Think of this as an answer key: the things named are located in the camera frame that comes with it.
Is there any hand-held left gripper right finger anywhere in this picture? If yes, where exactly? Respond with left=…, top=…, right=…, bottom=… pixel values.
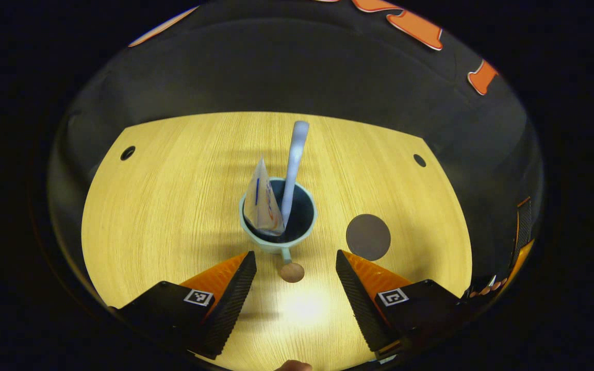
left=336, top=250, right=465, bottom=361

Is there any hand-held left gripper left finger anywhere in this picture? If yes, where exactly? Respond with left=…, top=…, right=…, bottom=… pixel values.
left=107, top=251, right=257, bottom=360

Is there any round dark brown coaster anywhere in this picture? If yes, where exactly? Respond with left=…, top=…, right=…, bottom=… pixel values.
left=346, top=214, right=391, bottom=261

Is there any pale blue cup wooden handle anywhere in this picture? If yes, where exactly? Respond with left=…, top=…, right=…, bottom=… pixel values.
left=239, top=177, right=318, bottom=283

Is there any white toothpaste tube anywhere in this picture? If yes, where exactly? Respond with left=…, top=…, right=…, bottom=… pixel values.
left=243, top=156, right=286, bottom=237

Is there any white toothbrush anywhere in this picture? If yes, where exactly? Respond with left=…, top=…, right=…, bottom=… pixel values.
left=280, top=121, right=310, bottom=227

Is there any wooden desktop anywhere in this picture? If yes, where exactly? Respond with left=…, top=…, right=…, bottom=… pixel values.
left=80, top=111, right=473, bottom=371

